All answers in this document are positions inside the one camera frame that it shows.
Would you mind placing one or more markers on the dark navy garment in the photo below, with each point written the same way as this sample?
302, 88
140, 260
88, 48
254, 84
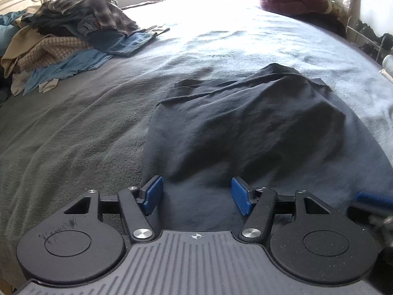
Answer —
245, 129

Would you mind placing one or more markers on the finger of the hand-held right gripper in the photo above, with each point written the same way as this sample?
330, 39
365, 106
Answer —
373, 197

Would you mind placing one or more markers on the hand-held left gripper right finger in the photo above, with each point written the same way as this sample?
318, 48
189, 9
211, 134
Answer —
241, 195

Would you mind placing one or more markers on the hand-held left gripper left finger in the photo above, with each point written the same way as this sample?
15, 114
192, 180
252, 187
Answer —
153, 193

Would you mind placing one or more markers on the metal shoe rack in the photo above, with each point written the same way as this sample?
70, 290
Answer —
351, 29

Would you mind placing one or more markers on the tan cloth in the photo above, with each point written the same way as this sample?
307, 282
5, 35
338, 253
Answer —
21, 40

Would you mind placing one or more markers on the light blue shirt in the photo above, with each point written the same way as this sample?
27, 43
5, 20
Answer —
76, 63

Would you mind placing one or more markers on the plaid shirt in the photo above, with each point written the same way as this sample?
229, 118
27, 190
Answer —
92, 6

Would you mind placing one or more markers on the grey bed blanket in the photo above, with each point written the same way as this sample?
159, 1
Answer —
92, 123

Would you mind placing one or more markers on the small beige cloth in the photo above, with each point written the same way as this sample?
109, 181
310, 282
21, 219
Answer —
47, 86

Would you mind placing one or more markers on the brown knit garment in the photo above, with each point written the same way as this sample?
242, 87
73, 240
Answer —
52, 49

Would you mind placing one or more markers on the blue jeans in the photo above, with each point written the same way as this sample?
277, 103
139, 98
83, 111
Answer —
129, 41

